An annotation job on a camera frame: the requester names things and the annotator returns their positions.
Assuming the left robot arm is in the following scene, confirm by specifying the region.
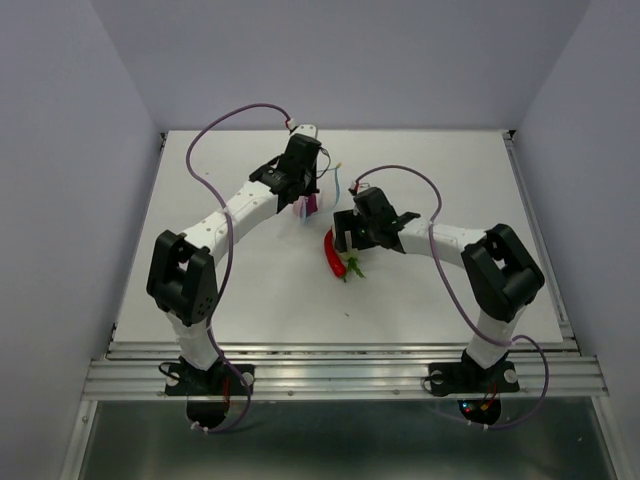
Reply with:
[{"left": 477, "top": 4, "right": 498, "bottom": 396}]
[{"left": 146, "top": 126, "right": 321, "bottom": 394}]

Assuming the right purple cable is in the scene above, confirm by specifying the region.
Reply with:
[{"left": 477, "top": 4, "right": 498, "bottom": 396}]
[{"left": 352, "top": 164, "right": 554, "bottom": 431}]

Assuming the red chili pepper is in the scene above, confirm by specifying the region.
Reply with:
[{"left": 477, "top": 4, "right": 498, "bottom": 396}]
[{"left": 323, "top": 229, "right": 347, "bottom": 280}]

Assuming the purple onion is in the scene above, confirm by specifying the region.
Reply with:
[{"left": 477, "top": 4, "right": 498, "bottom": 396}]
[{"left": 300, "top": 195, "right": 318, "bottom": 218}]

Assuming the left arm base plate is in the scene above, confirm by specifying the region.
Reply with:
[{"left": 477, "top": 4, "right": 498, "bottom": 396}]
[{"left": 158, "top": 362, "right": 247, "bottom": 397}]

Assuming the white radish with leaves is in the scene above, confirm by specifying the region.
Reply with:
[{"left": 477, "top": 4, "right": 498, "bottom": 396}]
[{"left": 341, "top": 233, "right": 365, "bottom": 281}]

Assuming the clear zip top bag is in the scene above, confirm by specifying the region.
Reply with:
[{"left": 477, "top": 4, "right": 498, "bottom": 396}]
[{"left": 292, "top": 162, "right": 343, "bottom": 223}]

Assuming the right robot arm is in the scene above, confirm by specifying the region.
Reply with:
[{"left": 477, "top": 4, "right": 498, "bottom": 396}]
[{"left": 324, "top": 187, "right": 545, "bottom": 395}]

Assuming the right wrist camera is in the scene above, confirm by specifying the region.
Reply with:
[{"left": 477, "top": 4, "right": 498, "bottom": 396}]
[{"left": 348, "top": 181, "right": 371, "bottom": 197}]

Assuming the aluminium mounting rail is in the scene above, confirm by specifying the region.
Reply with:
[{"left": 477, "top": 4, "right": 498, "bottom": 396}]
[{"left": 82, "top": 339, "right": 609, "bottom": 402}]

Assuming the purple cable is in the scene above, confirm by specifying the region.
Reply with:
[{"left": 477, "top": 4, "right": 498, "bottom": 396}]
[
  {"left": 352, "top": 164, "right": 554, "bottom": 431},
  {"left": 185, "top": 102, "right": 255, "bottom": 435}
]

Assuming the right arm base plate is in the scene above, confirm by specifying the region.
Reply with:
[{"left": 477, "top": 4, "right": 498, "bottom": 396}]
[{"left": 424, "top": 361, "right": 520, "bottom": 397}]

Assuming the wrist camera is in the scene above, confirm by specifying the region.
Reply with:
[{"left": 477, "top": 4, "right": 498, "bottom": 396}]
[
  {"left": 348, "top": 181, "right": 371, "bottom": 197},
  {"left": 286, "top": 119, "right": 319, "bottom": 139}
]

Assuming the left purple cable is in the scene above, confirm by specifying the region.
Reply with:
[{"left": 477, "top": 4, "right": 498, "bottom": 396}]
[{"left": 185, "top": 102, "right": 255, "bottom": 435}]

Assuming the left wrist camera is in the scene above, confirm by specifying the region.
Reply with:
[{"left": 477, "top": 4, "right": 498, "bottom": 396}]
[{"left": 286, "top": 119, "right": 319, "bottom": 139}]

